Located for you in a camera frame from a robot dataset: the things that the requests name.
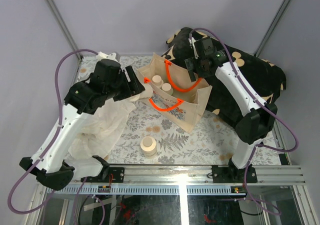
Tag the aluminium corner frame post left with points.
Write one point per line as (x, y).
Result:
(61, 24)

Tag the beige canvas tote bag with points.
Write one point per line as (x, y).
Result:
(186, 106)

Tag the aluminium corner frame post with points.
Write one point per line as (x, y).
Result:
(61, 24)
(272, 27)

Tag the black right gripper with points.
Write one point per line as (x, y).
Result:
(194, 63)

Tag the grey slotted cable duct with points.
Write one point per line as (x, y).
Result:
(120, 189)

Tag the cream bottle wooden cap front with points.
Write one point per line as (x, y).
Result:
(145, 95)

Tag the aluminium front rail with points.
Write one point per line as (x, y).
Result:
(148, 174)

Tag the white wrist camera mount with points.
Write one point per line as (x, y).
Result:
(112, 56)
(192, 45)

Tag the wide cream jar wooden lid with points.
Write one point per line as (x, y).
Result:
(148, 146)

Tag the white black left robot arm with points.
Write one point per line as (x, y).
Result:
(48, 164)

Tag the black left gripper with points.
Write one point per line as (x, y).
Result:
(135, 87)

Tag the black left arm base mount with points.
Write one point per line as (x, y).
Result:
(108, 175)

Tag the black plush flower pillow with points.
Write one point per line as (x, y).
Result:
(266, 78)

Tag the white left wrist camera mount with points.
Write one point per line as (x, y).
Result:
(112, 56)

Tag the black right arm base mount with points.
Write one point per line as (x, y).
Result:
(231, 174)

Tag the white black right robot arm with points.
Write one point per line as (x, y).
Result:
(257, 120)

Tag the green bottle wooden cap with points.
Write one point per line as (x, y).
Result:
(167, 88)

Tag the aluminium corner frame post right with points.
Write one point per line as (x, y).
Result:
(272, 27)

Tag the cream bottle wooden cap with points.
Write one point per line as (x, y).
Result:
(157, 81)
(145, 95)

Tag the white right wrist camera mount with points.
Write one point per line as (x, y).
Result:
(192, 45)

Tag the floral patterned table cloth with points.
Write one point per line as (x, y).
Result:
(212, 141)

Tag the white crumpled cloth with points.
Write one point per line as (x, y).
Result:
(102, 131)

